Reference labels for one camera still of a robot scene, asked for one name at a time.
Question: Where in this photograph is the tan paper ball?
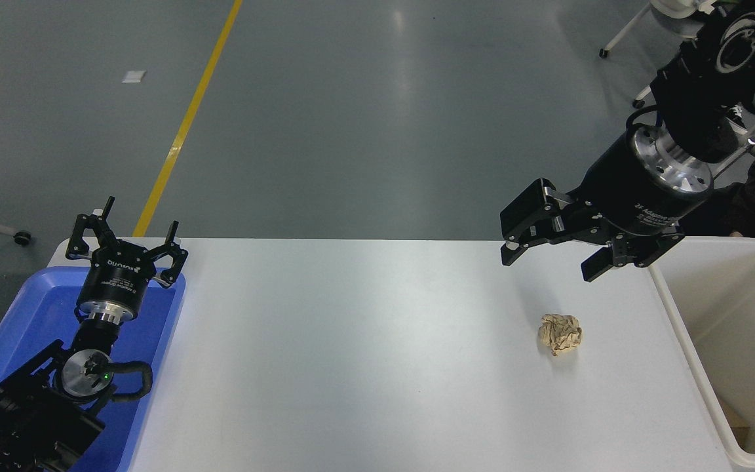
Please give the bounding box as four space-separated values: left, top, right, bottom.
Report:
537 313 583 357

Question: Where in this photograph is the large pale plastic bin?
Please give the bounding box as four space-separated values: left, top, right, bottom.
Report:
648 236 755 471

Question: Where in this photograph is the white wheeled chair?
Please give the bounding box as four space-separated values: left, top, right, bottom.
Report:
599 0 719 109

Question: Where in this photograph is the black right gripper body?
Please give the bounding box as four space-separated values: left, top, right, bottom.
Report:
571 133 699 238

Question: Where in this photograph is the blue plastic tray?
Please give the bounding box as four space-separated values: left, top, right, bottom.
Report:
0 265 187 472

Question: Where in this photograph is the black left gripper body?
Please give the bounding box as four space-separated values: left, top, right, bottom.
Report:
78 240 157 314

